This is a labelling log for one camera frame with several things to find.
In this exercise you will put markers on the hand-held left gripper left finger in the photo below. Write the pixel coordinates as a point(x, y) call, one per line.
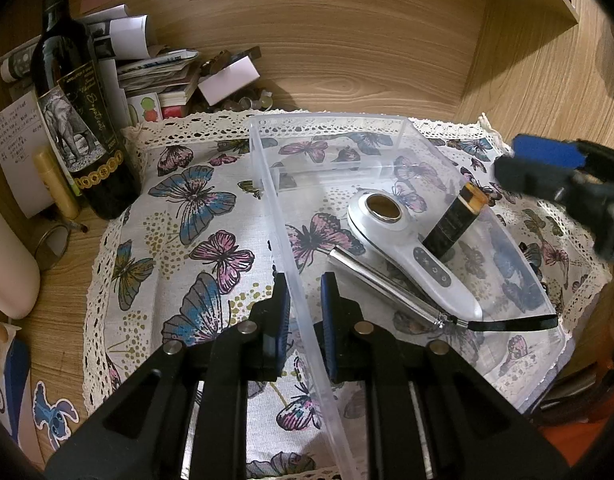
point(282, 315)

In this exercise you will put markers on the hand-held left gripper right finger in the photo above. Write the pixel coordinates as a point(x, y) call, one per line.
point(328, 322)

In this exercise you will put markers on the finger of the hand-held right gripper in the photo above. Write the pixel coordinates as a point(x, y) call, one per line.
point(532, 175)
point(547, 151)

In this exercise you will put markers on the clear plastic storage box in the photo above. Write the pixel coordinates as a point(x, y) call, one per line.
point(287, 220)

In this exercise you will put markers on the black cosmetic tube gold cap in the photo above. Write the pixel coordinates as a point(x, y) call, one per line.
point(449, 227)

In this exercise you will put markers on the white handheld beauty device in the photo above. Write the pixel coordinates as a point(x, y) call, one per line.
point(402, 245)

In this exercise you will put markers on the butterfly print lace cloth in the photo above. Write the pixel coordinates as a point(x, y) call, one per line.
point(177, 270)

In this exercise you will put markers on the blue cartoon sticker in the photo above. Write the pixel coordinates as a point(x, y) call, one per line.
point(52, 410)

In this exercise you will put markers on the yellow lip balm tube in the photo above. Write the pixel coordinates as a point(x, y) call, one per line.
point(54, 185)

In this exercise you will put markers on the pile of papers and cards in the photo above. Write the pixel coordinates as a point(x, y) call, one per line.
point(152, 70)

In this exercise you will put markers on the cream pink cylinder bottle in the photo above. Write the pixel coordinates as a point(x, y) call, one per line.
point(7, 270)

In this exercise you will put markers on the white and blue box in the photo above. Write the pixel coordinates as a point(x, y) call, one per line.
point(7, 385)

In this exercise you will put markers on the white handwritten note paper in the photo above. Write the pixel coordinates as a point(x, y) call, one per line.
point(17, 145)

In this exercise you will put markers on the dark wine bottle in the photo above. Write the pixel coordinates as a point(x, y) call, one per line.
point(62, 60)

